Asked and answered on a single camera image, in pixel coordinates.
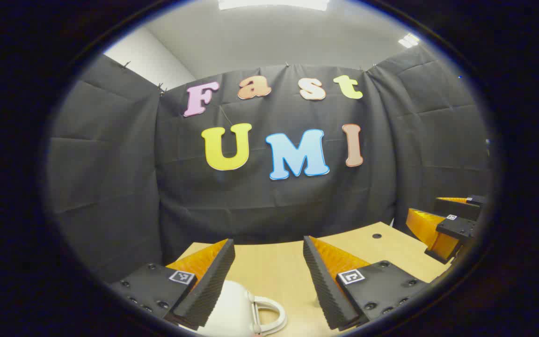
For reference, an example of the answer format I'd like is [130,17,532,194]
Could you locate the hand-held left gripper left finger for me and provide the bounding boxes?
[109,239,236,330]

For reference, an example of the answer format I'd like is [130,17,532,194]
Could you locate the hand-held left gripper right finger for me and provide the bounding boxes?
[303,235,427,331]

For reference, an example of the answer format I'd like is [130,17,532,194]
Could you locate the white suitcase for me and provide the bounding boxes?
[181,280,288,337]

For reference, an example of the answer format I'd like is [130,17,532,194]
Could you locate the black backdrop cloth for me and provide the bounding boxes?
[45,44,492,284]

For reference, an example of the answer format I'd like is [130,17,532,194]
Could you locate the small ceiling light panel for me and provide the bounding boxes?
[398,33,421,49]

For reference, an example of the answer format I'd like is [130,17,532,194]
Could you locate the long ceiling light panel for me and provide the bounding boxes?
[218,0,331,11]

